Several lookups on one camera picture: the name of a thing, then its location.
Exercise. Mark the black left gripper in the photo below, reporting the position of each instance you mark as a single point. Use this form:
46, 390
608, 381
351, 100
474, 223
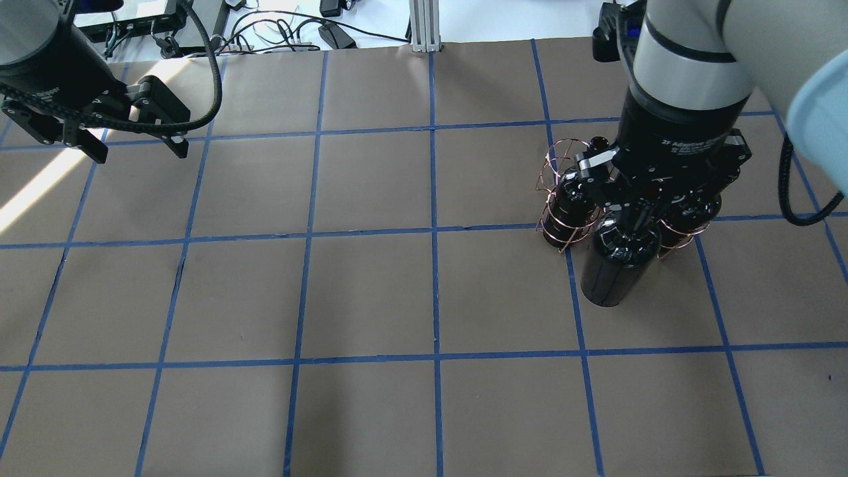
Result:
56, 85

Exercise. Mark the aluminium frame post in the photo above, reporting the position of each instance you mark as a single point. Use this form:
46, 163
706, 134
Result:
424, 23

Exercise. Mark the black wine bottle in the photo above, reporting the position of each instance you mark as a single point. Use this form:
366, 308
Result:
568, 213
623, 245

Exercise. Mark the black power adapter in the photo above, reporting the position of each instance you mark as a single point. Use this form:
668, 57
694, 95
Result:
336, 37

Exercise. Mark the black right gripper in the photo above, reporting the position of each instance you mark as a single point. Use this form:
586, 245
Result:
676, 136

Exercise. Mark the black wine bottle in basket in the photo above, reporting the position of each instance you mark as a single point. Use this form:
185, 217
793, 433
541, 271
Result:
568, 213

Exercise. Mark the copper wire wine basket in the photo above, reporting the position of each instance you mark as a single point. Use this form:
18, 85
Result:
686, 218

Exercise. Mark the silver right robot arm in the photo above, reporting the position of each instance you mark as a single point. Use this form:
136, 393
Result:
692, 67

